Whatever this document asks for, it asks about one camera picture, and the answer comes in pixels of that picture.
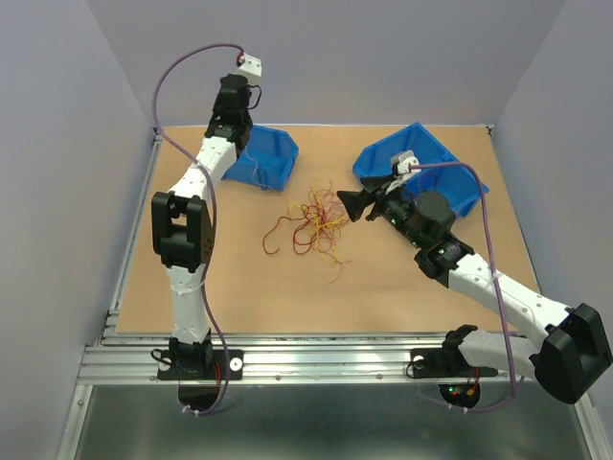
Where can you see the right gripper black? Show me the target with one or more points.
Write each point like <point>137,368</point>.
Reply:
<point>356,201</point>

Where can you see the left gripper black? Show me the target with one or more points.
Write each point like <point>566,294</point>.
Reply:
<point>216,106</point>

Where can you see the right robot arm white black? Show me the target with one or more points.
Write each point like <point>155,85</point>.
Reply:
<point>564,349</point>

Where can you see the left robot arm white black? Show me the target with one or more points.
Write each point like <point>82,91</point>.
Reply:
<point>183,218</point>

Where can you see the small blue bin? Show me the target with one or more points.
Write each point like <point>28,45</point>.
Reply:
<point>267,161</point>

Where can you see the large divided blue bin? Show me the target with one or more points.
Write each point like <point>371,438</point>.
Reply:
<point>456,183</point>

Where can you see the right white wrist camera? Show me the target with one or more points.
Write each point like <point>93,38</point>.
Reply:
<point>404,166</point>

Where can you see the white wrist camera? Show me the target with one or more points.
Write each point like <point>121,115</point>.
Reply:
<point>250,67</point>
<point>404,166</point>

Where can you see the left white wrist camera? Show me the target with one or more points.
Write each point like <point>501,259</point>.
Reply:
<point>250,67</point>

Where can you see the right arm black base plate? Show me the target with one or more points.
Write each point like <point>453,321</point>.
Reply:
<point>440,363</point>

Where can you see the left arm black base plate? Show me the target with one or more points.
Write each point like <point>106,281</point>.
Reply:
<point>217,368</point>

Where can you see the aluminium frame rails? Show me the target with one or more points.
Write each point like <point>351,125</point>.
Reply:
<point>325,347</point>

